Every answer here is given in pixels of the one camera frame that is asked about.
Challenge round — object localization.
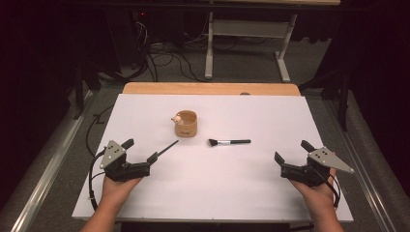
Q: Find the hand-held gripper cable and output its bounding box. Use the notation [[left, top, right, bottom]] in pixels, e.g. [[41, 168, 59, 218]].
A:
[[88, 149, 108, 213], [322, 173, 342, 209]]

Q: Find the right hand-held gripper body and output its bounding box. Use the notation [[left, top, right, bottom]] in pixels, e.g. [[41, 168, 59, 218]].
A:
[[279, 146, 356, 189]]

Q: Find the person's left hand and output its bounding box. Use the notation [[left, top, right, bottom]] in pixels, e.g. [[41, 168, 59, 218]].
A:
[[100, 175, 143, 208]]

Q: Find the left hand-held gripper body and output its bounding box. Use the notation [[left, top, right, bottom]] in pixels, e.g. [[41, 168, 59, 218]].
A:
[[99, 139, 152, 184]]

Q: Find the black computer case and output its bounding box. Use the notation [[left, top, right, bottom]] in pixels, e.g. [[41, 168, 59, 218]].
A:
[[130, 9, 187, 46]]

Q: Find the large black makeup brush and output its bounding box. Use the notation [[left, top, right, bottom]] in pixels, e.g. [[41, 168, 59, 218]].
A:
[[207, 138, 252, 148]]

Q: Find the wooden cup with bear figure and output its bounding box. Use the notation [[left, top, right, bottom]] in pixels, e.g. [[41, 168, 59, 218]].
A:
[[170, 109, 198, 138]]

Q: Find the person's right hand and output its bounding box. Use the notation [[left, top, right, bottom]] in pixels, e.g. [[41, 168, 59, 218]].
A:
[[289, 168, 337, 214]]

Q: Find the black floor cable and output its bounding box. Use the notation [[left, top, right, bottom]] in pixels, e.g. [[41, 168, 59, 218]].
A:
[[85, 104, 114, 158]]

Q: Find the bundle of floor cables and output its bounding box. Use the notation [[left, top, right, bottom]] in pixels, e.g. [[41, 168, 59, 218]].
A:
[[129, 18, 211, 83]]

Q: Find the aluminium floor rail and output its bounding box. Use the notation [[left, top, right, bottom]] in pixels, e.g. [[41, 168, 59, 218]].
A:
[[323, 100, 399, 232], [11, 91, 96, 232]]

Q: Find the grey metal frame stand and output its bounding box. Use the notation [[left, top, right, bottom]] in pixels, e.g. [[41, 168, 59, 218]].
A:
[[204, 0, 342, 83]]

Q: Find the dark metal stand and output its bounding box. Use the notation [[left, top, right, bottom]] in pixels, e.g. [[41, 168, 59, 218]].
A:
[[73, 62, 103, 121], [298, 69, 351, 132]]

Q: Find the white board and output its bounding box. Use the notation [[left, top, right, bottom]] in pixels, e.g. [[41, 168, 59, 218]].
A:
[[71, 93, 355, 223]]

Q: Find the right hand-held gripper cable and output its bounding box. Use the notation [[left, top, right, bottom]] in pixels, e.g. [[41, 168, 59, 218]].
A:
[[322, 173, 342, 209]]

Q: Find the left hand-held gripper cable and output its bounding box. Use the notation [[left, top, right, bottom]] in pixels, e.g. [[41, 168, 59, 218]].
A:
[[88, 149, 108, 213]]

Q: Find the thin black makeup brush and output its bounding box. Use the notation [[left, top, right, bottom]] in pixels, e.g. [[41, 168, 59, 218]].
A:
[[156, 139, 180, 159]]

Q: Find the wooden table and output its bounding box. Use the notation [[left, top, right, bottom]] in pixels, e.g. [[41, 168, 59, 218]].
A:
[[122, 81, 302, 97]]

